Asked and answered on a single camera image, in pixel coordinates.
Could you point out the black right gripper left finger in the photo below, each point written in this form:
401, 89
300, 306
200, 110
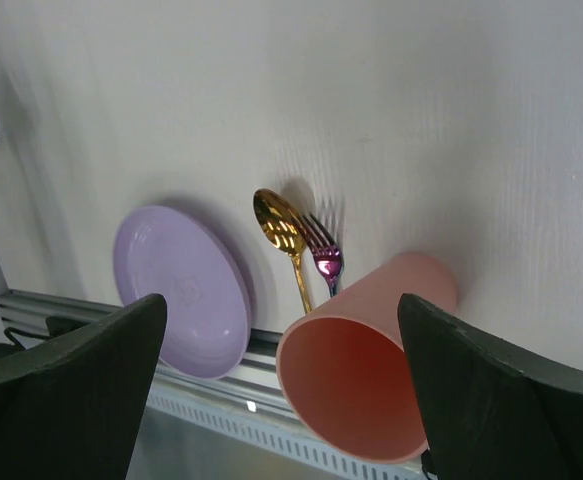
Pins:
71, 407

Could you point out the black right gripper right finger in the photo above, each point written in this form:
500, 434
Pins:
490, 409

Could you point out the pink plastic cup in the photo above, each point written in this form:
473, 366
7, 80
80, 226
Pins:
343, 370

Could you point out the purple plastic plate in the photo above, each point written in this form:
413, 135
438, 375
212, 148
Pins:
158, 249

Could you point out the iridescent purple metal fork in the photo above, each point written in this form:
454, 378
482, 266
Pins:
325, 251

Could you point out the gold metal spoon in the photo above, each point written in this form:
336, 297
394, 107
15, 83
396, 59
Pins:
279, 222

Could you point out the perforated grey cable duct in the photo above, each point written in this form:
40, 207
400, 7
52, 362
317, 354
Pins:
247, 429

